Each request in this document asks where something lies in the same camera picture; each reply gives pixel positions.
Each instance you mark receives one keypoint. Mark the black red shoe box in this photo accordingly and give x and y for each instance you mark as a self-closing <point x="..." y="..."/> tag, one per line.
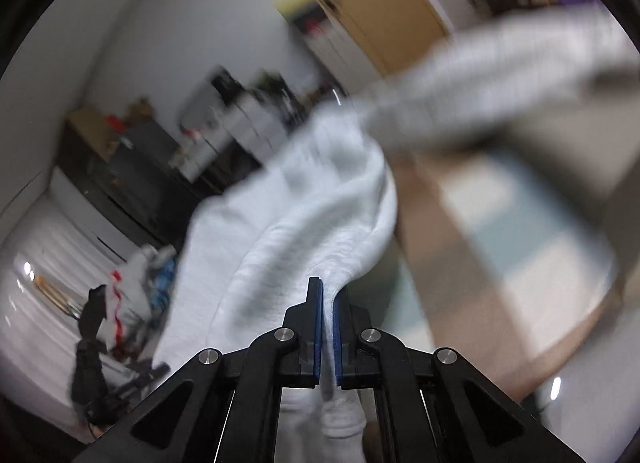
<point x="312" y="25"/>

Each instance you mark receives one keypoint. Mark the dark grey fridge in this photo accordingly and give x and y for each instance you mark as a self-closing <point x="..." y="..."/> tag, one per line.
<point x="150" y="153"/>

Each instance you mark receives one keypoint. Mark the white curtain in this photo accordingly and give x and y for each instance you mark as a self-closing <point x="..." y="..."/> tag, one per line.
<point x="35" y="293"/>

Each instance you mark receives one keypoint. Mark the blue plaid cloth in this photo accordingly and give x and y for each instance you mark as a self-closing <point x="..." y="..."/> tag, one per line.
<point x="165" y="278"/>

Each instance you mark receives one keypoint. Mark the light grey sweatshirt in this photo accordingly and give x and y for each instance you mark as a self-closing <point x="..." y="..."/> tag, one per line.
<point x="300" y="223"/>

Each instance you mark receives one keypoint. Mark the black refrigerator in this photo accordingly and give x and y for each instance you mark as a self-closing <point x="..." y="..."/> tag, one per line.
<point x="90" y="178"/>

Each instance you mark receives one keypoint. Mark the black jacket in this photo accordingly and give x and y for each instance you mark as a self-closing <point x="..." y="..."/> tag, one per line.
<point x="90" y="333"/>

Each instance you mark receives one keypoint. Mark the checkered blanket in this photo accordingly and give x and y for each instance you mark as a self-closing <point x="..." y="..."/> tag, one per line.
<point x="500" y="253"/>

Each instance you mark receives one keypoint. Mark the yellow shoe box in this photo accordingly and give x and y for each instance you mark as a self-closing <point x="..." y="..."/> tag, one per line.
<point x="292" y="3"/>

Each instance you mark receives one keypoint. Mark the white drawer desk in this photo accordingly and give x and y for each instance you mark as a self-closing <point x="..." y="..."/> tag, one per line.
<point x="210" y="153"/>

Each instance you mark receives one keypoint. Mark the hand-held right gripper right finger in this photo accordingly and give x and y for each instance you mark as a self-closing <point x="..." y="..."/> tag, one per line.
<point x="342" y="343"/>

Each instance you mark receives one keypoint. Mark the pile of clothes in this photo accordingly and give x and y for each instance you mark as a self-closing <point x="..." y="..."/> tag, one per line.
<point x="130" y="288"/>

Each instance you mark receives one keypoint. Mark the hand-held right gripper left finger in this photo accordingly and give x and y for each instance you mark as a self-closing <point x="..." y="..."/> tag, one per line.
<point x="314" y="328"/>

